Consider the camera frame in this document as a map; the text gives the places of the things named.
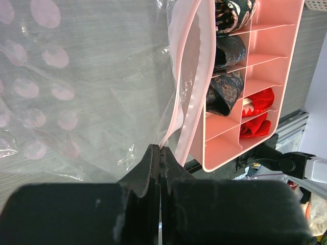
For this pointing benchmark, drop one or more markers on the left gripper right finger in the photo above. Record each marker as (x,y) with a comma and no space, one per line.
(199,211)

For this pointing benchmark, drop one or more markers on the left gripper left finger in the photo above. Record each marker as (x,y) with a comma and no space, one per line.
(125,212)

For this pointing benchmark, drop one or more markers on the clear pink zip bag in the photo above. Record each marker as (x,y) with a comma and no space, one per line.
(86,86)

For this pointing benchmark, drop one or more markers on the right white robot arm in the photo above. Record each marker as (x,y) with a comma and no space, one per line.
(308,170)

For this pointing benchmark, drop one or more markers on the dark rolled sock lower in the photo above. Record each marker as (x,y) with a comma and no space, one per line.
(223,92)

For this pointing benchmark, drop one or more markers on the red white rolled sock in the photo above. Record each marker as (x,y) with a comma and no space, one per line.
(257,103)

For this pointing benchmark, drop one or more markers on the dark rolled sock middle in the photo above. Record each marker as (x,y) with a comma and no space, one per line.
(230,50)

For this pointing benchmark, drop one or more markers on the pink compartment tray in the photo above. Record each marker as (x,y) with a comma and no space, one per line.
(270,39)

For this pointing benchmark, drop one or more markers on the floral dark rolled sock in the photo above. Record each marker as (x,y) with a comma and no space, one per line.
(233,15)

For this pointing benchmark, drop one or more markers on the white fruit basket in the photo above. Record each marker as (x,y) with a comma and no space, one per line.
(317,5)

